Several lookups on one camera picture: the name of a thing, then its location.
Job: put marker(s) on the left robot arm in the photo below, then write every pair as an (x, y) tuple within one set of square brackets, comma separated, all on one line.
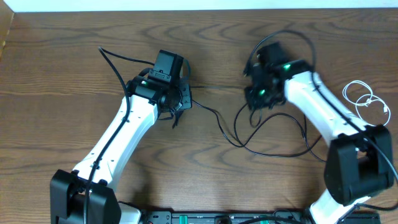
[(87, 193)]

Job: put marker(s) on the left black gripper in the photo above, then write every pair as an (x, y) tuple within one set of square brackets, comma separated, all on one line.
[(185, 101)]

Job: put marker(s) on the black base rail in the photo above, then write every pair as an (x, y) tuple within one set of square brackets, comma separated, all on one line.
[(172, 217)]

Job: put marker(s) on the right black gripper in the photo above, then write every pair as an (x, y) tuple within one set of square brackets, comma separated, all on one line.
[(249, 94)]

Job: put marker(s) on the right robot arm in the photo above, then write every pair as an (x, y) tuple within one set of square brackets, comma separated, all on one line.
[(359, 162)]

